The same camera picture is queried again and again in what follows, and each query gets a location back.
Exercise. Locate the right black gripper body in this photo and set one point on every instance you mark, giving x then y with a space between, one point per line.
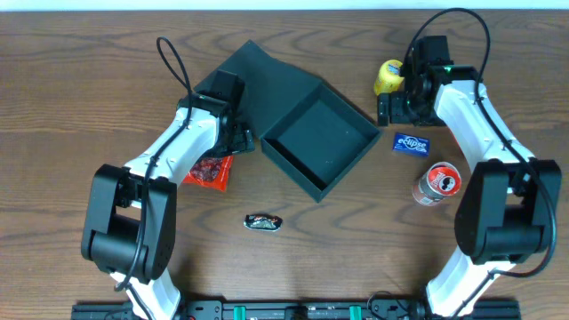
384 108

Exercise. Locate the dark green box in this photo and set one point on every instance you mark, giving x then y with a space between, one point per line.
307 128

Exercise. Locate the red pringles can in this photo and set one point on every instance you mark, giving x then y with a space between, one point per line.
440 181

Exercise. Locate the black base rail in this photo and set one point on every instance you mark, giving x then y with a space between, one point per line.
374 309

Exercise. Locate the red hacks candy bag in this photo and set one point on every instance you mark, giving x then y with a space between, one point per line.
210 173

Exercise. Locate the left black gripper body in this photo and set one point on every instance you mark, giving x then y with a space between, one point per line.
240 142

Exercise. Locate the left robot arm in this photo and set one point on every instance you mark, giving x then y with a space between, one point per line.
130 223

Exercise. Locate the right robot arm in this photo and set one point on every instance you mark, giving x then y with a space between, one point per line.
508 209

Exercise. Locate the blue eclipse mint tin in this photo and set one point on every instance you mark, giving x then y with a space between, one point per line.
411 145

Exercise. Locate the small black candy wrapper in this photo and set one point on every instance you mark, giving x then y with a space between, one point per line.
263 222

